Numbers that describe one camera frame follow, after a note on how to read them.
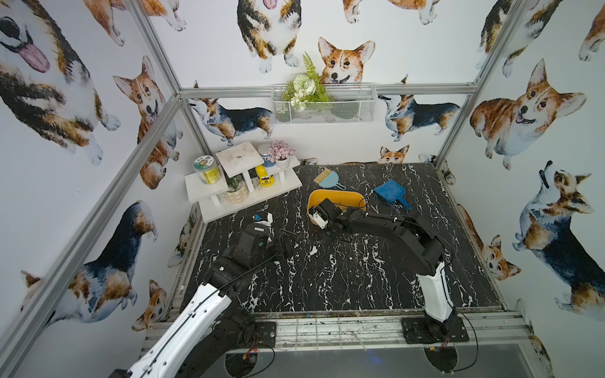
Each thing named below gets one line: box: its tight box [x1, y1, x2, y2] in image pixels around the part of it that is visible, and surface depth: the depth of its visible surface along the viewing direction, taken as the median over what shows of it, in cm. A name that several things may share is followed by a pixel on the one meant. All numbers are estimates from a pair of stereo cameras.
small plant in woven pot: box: [224, 174, 249, 204], surface depth 106 cm
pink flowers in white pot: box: [267, 140, 296, 170], surface depth 95 cm
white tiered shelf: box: [184, 140, 303, 224], surface depth 105 cm
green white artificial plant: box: [282, 50, 331, 113], surface depth 82 cm
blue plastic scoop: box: [373, 178, 413, 211], surface depth 114 cm
